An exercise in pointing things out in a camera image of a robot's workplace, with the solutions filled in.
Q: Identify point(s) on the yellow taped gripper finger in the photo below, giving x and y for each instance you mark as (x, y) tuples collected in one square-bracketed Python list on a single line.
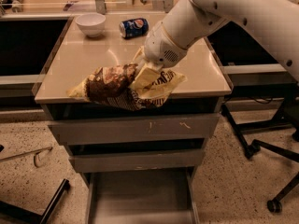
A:
[(145, 77), (139, 56)]

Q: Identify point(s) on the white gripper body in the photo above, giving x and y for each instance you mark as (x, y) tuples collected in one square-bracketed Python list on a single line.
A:
[(159, 48)]

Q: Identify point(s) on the brown chip bag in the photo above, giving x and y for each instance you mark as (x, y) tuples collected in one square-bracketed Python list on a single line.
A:
[(111, 86)]

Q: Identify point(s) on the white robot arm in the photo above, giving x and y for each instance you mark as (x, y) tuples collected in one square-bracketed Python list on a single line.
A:
[(272, 23)]

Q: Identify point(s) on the top grey drawer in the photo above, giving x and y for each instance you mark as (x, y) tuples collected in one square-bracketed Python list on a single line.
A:
[(133, 129)]

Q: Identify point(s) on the grey drawer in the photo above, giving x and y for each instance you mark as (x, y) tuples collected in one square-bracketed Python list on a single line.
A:
[(133, 129), (136, 160), (141, 197)]

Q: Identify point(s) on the grey drawer cabinet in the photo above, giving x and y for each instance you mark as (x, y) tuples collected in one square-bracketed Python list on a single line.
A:
[(79, 55)]

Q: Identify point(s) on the middle grey drawer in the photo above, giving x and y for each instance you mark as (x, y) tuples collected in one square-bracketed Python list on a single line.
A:
[(136, 160)]

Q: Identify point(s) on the bottom grey drawer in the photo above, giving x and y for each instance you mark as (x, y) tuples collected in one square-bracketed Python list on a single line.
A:
[(141, 197)]

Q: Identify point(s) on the blue pepsi can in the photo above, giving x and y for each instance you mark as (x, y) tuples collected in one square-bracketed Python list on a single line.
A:
[(133, 28)]

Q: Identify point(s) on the white bowl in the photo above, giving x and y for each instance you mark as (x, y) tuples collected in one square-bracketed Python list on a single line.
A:
[(91, 24)]

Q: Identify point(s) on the black office chair base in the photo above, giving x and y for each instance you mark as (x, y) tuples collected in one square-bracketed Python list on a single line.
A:
[(277, 168)]

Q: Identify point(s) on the black floor stand leg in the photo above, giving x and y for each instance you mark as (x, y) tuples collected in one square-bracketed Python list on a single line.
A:
[(36, 212)]

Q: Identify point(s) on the black table frame leg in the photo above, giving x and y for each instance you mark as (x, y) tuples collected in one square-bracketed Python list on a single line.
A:
[(278, 121)]

